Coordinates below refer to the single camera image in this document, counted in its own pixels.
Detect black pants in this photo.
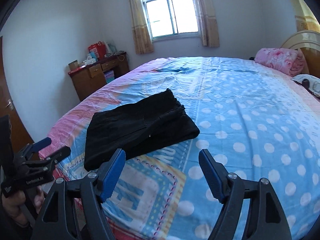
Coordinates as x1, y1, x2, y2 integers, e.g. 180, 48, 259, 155
84, 89, 200, 171

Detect left hand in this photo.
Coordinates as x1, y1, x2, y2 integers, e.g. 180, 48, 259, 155
1, 184, 46, 227

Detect brown wooden desk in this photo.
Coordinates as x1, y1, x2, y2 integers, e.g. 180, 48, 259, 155
68, 51, 130, 101

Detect cardboard box on desk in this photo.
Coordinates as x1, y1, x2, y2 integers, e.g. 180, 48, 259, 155
68, 60, 79, 71

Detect blue pink bed sheet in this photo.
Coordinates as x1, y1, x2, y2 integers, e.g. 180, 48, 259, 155
40, 57, 319, 239

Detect red gift bag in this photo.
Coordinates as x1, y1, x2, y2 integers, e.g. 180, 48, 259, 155
88, 41, 107, 60

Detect white patterned pillow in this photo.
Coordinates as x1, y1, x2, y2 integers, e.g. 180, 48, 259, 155
291, 74, 320, 98

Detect left yellow curtain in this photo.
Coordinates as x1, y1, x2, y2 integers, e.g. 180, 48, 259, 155
129, 0, 154, 55

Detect yellow curtain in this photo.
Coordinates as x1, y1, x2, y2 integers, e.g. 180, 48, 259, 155
129, 0, 154, 55
194, 0, 220, 48

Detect cream wooden headboard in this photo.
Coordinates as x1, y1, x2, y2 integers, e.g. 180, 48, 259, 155
281, 30, 320, 77

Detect side window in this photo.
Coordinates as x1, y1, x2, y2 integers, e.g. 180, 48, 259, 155
141, 0, 200, 41

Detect right yellow curtain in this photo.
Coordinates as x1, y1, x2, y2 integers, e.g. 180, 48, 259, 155
194, 0, 220, 48

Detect headboard window curtain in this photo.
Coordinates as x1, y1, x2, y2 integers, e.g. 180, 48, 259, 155
291, 0, 319, 33

